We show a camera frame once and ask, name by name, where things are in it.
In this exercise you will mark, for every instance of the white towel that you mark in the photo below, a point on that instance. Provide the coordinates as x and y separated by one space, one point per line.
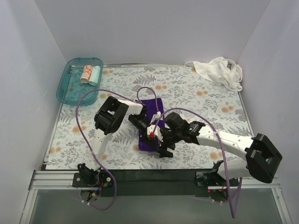
220 71

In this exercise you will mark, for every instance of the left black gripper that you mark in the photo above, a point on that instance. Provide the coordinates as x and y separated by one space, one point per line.
145 127

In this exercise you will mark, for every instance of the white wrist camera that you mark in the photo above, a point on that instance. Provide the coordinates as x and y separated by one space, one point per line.
155 117
154 132

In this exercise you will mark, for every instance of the teal plastic tray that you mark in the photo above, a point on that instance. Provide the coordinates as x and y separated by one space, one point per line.
70 90

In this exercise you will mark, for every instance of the mint rolled towel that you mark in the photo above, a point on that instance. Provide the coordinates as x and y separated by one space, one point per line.
94 77

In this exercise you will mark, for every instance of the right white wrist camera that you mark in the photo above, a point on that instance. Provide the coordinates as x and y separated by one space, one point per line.
154 132

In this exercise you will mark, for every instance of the purple towel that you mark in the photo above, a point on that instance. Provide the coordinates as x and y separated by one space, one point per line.
151 111

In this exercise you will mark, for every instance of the orange patterned rolled towel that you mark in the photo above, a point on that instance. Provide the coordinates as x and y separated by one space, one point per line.
86 74

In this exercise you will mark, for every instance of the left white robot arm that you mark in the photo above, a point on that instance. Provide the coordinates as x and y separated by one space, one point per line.
108 120

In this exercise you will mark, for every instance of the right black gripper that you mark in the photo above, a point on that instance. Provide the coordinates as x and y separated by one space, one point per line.
168 142

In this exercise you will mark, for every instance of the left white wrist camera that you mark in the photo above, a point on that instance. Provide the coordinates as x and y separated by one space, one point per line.
155 117

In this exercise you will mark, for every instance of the floral table mat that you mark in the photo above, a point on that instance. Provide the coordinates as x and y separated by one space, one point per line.
180 88

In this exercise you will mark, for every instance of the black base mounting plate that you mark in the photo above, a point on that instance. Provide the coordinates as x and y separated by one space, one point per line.
154 182

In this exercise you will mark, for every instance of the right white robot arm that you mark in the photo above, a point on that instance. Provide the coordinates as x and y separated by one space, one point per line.
257 156

